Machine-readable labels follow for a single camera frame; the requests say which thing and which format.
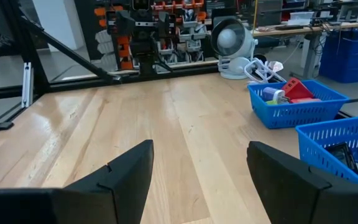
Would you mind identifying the purple white USB charger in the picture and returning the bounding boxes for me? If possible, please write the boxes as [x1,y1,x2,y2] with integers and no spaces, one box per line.
[262,86,291,105]

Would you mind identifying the wooden desk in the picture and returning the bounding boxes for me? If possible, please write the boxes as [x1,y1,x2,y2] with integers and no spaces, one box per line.
[252,21,358,80]

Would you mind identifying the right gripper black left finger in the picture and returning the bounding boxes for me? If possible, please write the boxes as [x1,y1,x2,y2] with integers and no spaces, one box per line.
[63,139,155,224]

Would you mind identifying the red USB charger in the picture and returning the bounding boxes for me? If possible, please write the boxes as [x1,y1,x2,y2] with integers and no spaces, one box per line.
[280,77,316,101]

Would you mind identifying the black table frame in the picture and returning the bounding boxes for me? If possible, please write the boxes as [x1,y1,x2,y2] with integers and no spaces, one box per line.
[0,0,222,144]

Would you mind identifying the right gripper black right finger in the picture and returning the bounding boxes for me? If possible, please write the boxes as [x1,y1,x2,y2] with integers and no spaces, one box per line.
[246,141,358,224]

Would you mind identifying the blue stacked storage bins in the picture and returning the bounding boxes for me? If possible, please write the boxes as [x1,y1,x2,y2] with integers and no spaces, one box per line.
[318,28,358,84]

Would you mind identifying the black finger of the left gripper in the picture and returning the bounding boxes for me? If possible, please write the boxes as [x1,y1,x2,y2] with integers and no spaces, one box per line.
[115,9,136,35]
[157,11,177,38]

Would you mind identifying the white fan power cable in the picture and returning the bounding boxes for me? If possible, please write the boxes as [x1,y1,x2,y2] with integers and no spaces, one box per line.
[243,57,288,85]

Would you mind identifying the white desk fan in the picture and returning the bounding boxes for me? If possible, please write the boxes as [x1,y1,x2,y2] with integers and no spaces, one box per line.
[209,16,260,80]

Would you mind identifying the parts shelf with orange bins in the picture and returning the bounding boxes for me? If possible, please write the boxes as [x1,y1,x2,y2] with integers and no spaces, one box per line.
[73,0,220,73]

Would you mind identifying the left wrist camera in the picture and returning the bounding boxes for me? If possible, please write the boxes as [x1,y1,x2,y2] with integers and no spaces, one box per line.
[131,0,151,12]

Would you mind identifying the black small screen device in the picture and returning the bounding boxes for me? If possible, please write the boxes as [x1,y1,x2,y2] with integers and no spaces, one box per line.
[325,142,358,175]

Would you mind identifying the silver aluminium bar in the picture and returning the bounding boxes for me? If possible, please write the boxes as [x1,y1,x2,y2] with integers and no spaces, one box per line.
[21,62,35,109]

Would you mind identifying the blue plastic basket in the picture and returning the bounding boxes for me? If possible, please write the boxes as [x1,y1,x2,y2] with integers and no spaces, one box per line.
[247,78,351,130]
[295,114,358,192]

